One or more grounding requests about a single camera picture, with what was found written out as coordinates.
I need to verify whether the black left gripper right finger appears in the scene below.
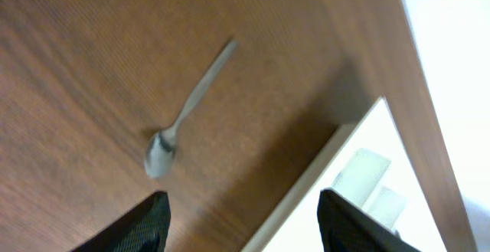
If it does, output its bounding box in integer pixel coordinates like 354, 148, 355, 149
317, 188, 417, 252

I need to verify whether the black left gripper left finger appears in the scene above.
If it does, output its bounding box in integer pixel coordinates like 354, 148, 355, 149
74, 191, 171, 252

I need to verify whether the white cutlery tray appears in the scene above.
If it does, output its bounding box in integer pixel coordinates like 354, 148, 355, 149
244, 97, 446, 251

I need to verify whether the small metal teaspoon right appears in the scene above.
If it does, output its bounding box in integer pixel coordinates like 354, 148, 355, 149
143, 38, 239, 179

